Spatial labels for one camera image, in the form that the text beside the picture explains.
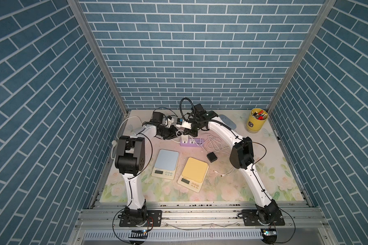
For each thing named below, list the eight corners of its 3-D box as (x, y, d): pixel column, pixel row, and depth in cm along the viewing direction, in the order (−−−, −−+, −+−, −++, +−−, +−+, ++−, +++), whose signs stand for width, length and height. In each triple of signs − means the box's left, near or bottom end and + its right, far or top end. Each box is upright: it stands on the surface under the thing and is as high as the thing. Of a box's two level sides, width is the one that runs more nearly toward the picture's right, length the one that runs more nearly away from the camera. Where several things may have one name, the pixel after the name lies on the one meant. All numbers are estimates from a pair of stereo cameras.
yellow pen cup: (245, 131, 110) (251, 119, 99) (246, 119, 117) (252, 106, 107) (259, 135, 108) (267, 122, 98) (260, 122, 116) (267, 110, 105)
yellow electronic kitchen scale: (177, 183, 86) (176, 182, 84) (189, 157, 97) (189, 156, 95) (198, 193, 83) (199, 192, 81) (209, 165, 94) (209, 164, 92)
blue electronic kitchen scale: (151, 176, 89) (150, 175, 86) (159, 151, 100) (158, 148, 98) (174, 179, 88) (173, 178, 85) (179, 153, 99) (179, 151, 97)
